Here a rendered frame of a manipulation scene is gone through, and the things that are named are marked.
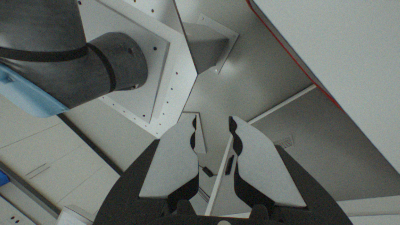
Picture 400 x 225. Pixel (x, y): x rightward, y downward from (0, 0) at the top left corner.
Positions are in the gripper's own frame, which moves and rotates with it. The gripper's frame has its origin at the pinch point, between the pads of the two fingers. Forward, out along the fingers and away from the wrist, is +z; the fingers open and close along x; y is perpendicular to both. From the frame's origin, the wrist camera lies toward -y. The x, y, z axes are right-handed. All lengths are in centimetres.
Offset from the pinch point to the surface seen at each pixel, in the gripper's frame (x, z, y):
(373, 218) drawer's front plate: 32.1, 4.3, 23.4
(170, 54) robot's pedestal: -9.9, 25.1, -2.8
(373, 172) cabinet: 41.1, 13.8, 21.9
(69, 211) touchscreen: -73, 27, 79
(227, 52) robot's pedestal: 13, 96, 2
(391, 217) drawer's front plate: 33.6, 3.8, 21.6
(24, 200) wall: -270, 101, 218
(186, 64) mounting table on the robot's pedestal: -5.7, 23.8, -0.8
